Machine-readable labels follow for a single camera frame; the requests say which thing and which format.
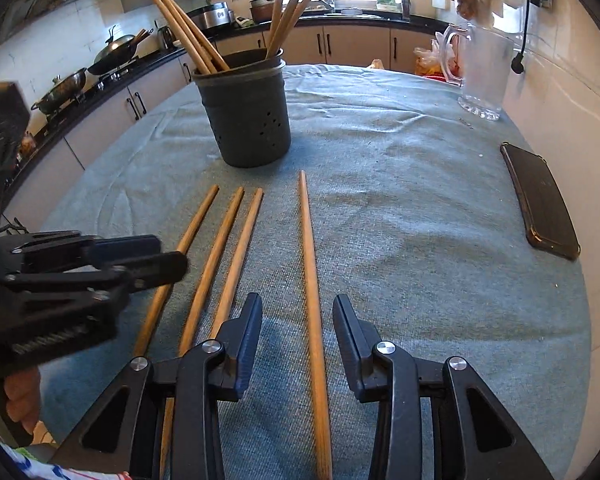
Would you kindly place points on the small tan plastic bag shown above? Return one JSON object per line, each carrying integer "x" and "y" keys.
{"x": 375, "y": 64}

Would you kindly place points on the dark grey utensil holder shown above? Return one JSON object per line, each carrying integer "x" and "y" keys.
{"x": 245, "y": 120}

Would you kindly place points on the clear glass mug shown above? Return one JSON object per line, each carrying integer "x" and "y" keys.
{"x": 482, "y": 75}

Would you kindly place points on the small white container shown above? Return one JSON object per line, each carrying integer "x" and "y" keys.
{"x": 243, "y": 21}

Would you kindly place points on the beige lower kitchen cabinets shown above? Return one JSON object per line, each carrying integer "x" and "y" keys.
{"x": 355, "y": 45}

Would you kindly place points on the black gas stove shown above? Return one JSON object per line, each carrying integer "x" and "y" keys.
{"x": 112, "y": 80}

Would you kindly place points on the steel kettle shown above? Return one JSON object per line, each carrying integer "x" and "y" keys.
{"x": 165, "y": 37}

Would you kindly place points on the white patterned clothing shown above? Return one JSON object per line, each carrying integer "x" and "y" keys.
{"x": 55, "y": 470}

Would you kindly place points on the silver rice cooker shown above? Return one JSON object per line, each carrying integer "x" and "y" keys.
{"x": 212, "y": 17}

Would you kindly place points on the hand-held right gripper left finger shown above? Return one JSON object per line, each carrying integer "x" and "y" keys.
{"x": 247, "y": 345}

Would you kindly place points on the black wok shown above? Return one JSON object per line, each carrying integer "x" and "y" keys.
{"x": 115, "y": 50}

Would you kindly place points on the smartphone in clear case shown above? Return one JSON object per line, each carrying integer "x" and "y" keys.
{"x": 540, "y": 200}

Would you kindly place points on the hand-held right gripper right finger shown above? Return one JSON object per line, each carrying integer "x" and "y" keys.
{"x": 347, "y": 340}

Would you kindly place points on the bunch of wooden chopsticks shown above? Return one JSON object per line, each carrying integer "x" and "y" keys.
{"x": 194, "y": 40}

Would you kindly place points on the green sponge package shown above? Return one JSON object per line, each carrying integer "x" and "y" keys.
{"x": 387, "y": 0}

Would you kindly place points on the brown clay pot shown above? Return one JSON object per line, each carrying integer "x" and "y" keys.
{"x": 261, "y": 10}

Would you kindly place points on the black kitchen countertop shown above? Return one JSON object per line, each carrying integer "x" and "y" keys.
{"x": 350, "y": 17}

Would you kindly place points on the steel pot with lid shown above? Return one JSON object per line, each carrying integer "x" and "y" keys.
{"x": 62, "y": 92}

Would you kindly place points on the person's left hand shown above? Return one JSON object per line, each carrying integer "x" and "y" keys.
{"x": 24, "y": 395}

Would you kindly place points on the red plastic basin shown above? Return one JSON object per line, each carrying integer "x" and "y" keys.
{"x": 437, "y": 78}

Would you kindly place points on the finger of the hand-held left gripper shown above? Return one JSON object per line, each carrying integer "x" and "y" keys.
{"x": 125, "y": 248}
{"x": 165, "y": 267}

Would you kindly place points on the orange filled plastic bag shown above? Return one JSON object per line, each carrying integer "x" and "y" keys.
{"x": 427, "y": 65}

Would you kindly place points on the blue tablecloth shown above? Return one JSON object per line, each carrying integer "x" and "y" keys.
{"x": 405, "y": 260}

